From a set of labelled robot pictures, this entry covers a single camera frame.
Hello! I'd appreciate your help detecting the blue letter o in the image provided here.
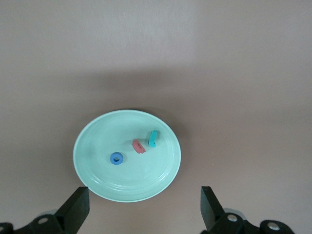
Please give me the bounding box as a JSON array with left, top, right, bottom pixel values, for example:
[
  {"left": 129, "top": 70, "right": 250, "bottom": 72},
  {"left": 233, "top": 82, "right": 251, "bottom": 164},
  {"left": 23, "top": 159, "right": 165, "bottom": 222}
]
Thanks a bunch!
[{"left": 109, "top": 152, "right": 124, "bottom": 165}]

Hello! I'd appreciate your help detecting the teal letter i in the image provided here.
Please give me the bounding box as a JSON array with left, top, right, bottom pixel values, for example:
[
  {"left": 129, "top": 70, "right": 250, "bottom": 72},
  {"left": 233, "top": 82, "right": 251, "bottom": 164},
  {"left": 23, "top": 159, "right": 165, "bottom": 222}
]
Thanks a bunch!
[{"left": 148, "top": 130, "right": 158, "bottom": 148}]

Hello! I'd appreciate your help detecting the salmon red letter g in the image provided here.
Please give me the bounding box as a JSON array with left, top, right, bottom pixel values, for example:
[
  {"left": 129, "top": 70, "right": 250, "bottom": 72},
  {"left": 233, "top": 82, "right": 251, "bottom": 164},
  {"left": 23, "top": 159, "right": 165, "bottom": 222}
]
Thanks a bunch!
[{"left": 132, "top": 139, "right": 146, "bottom": 155}]

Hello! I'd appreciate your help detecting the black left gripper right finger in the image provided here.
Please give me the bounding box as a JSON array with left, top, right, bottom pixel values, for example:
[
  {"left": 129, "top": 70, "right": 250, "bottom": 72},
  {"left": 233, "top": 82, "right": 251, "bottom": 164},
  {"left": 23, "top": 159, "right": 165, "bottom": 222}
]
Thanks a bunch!
[{"left": 199, "top": 186, "right": 245, "bottom": 234}]

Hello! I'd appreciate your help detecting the brown table cover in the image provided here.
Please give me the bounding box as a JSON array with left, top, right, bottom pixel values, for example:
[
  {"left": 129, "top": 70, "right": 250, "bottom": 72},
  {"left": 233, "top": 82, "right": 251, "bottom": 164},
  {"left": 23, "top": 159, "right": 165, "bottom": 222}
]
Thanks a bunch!
[{"left": 0, "top": 0, "right": 312, "bottom": 234}]

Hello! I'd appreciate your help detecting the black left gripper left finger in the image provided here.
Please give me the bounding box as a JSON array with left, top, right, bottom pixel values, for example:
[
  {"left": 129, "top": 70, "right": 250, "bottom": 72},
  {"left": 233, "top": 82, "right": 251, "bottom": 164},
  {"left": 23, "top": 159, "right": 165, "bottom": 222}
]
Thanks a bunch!
[{"left": 14, "top": 186, "right": 91, "bottom": 234}]

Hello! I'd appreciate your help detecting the green plate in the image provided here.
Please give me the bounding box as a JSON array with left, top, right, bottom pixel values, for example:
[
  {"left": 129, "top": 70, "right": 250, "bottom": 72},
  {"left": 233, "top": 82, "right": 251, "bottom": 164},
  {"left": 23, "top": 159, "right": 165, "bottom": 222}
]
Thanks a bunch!
[{"left": 72, "top": 109, "right": 182, "bottom": 203}]

